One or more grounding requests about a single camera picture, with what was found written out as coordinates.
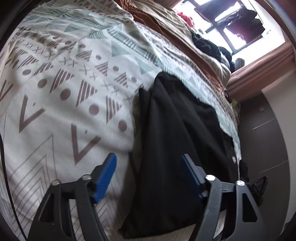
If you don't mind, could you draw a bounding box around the black button-up shirt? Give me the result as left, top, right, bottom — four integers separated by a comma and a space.
119, 72, 238, 238

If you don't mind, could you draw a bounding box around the dark crumpled clothes pile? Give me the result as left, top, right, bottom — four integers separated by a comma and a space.
191, 31, 222, 62

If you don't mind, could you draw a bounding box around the right pink curtain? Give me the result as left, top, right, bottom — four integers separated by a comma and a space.
226, 42, 295, 102

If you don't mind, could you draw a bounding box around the patterned white geometric blanket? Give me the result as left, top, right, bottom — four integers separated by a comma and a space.
1, 1, 241, 240

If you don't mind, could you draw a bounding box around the dark pillow by window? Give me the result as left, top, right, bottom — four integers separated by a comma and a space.
219, 47, 245, 73

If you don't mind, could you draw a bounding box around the red garment by window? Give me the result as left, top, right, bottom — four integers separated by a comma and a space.
177, 12, 195, 28

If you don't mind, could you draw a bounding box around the hanging dark jacket right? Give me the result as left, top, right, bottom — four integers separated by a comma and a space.
226, 8, 265, 44

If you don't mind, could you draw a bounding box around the hanging dark jacket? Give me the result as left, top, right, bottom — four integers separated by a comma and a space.
226, 8, 265, 44
196, 0, 236, 19

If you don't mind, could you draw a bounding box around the beige brown duvet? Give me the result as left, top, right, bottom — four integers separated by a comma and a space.
116, 1, 230, 91

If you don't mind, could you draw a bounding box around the hanging dark jacket left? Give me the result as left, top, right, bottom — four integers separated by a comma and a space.
196, 0, 236, 19

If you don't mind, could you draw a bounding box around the black cable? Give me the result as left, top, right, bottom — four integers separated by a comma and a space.
0, 133, 28, 241

